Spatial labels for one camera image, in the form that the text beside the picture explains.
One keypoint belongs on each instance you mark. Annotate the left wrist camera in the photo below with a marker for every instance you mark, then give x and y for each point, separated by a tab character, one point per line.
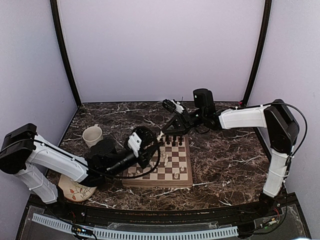
134	143

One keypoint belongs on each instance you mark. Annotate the white chess bishop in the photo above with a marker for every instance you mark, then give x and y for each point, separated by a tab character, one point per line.
160	136

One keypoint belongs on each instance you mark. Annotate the right black frame post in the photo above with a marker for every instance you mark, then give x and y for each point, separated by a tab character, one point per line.
259	51

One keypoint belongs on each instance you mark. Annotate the grey slotted cable duct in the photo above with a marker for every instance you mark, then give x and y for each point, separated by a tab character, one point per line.
124	231

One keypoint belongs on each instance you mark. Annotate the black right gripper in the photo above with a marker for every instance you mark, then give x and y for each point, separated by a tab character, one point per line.
181	124

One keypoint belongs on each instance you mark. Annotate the black front rail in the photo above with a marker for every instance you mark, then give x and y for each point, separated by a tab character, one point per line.
225	213

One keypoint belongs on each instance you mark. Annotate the left black frame post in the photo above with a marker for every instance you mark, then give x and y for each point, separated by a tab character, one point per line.
63	51

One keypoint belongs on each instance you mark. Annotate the black chess rook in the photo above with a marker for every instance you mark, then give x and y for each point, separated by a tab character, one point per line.
180	140

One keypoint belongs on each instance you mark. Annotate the wooden chess board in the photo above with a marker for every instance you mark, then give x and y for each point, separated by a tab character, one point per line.
172	158

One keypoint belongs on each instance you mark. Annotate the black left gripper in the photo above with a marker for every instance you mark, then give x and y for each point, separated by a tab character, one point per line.
146	157

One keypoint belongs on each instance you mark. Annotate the black frame post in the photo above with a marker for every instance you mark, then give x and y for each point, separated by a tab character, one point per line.
259	51
63	51

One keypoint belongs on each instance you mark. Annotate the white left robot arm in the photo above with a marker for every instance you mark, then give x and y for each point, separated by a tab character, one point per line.
24	153

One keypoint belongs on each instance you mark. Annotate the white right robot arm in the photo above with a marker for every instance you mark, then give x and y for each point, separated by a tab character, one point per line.
279	124

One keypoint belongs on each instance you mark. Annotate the bird painted ceramic plate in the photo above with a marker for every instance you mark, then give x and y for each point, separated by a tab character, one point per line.
73	191

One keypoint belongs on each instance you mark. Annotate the floral ceramic mug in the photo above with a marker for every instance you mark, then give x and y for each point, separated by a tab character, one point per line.
92	135

